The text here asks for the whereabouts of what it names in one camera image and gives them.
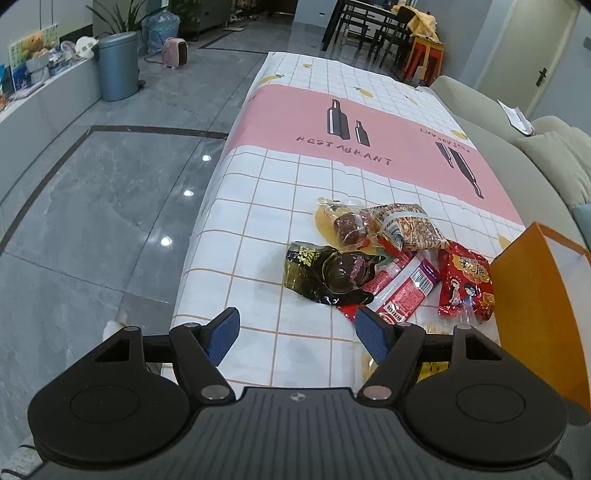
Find yellow snack packet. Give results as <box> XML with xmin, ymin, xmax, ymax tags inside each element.
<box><xmin>360</xmin><ymin>320</ymin><xmax>452</xmax><ymax>386</ymax></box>

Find beige sofa cushion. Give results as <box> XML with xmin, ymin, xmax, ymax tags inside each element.
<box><xmin>517</xmin><ymin>115</ymin><xmax>591</xmax><ymax>204</ymax></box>

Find dark drawer cabinet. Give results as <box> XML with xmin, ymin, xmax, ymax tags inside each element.
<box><xmin>171</xmin><ymin>0</ymin><xmax>234</xmax><ymax>42</ymax></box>

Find pink and white checked tablecloth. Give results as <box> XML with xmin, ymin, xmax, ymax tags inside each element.
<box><xmin>159</xmin><ymin>51</ymin><xmax>527</xmax><ymax>388</ymax></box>

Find red packet with cartoon figures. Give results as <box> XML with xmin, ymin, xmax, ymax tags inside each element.
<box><xmin>436</xmin><ymin>241</ymin><xmax>496</xmax><ymax>322</ymax></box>

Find blue water jug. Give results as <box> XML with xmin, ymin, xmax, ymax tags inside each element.
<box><xmin>143</xmin><ymin>7</ymin><xmax>181</xmax><ymax>54</ymax></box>

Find dark dining table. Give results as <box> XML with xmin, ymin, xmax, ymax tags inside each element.
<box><xmin>323</xmin><ymin>0</ymin><xmax>416</xmax><ymax>51</ymax></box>

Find grey trash bin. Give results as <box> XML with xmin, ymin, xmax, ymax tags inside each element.
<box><xmin>95</xmin><ymin>31</ymin><xmax>140</xmax><ymax>102</ymax></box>

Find beige sofa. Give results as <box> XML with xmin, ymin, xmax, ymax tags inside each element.
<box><xmin>429</xmin><ymin>75</ymin><xmax>591</xmax><ymax>259</ymax></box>

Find blue picture book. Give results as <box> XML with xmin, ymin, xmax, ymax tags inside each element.
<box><xmin>0</xmin><ymin>62</ymin><xmax>28</xmax><ymax>100</ymax></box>

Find light blue cushion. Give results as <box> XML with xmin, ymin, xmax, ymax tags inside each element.
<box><xmin>571</xmin><ymin>199</ymin><xmax>591</xmax><ymax>241</ymax></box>

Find spiky potted plant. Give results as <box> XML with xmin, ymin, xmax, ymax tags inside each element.
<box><xmin>85</xmin><ymin>0</ymin><xmax>148</xmax><ymax>35</ymax></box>

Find brown nut packet red-white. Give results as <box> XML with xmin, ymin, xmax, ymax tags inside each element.
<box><xmin>359</xmin><ymin>203</ymin><xmax>450</xmax><ymax>254</ymax></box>

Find pink space heater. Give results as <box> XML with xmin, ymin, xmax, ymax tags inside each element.
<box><xmin>161</xmin><ymin>37</ymin><xmax>191</xmax><ymax>70</ymax></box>

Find clear packet with brown cake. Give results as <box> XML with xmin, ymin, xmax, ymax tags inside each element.
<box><xmin>315</xmin><ymin>198</ymin><xmax>377</xmax><ymax>252</ymax></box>

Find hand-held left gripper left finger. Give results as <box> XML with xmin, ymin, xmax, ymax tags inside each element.
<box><xmin>95</xmin><ymin>307</ymin><xmax>241</xmax><ymax>400</ymax></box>

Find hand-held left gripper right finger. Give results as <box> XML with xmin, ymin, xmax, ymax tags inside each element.
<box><xmin>355</xmin><ymin>307</ymin><xmax>502</xmax><ymax>400</ymax></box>

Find red-white striped snack packet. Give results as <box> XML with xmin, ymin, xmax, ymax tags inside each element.
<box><xmin>337</xmin><ymin>251</ymin><xmax>440</xmax><ymax>326</ymax></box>

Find dark packet with braised egg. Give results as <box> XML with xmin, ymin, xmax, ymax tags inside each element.
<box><xmin>284</xmin><ymin>240</ymin><xmax>386</xmax><ymax>306</ymax></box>

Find orange plastic stools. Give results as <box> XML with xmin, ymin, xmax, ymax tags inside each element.
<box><xmin>404</xmin><ymin>37</ymin><xmax>446</xmax><ymax>84</ymax></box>

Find green picture card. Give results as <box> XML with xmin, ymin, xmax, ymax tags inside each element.
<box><xmin>9</xmin><ymin>24</ymin><xmax>58</xmax><ymax>61</ymax></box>

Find white door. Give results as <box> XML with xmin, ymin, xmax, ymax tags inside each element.
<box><xmin>480</xmin><ymin>0</ymin><xmax>580</xmax><ymax>121</ymax></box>

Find white papers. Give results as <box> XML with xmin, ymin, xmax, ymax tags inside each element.
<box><xmin>498</xmin><ymin>99</ymin><xmax>536</xmax><ymax>136</ymax></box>

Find white fluffy object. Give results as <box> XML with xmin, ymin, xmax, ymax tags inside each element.
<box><xmin>102</xmin><ymin>313</ymin><xmax>129</xmax><ymax>342</ymax></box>

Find dark dining chair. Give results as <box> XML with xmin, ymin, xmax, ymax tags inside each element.
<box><xmin>330</xmin><ymin>0</ymin><xmax>370</xmax><ymax>51</ymax></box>
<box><xmin>372</xmin><ymin>4</ymin><xmax>416</xmax><ymax>70</ymax></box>

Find yellow cloth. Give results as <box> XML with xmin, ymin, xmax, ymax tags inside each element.
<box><xmin>392</xmin><ymin>4</ymin><xmax>437</xmax><ymax>40</ymax></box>

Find orange paper bag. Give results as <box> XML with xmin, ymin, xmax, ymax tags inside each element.
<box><xmin>489</xmin><ymin>222</ymin><xmax>591</xmax><ymax>402</ymax></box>

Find yellow plush bear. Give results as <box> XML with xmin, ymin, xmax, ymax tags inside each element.
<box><xmin>25</xmin><ymin>33</ymin><xmax>49</xmax><ymax>72</ymax></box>

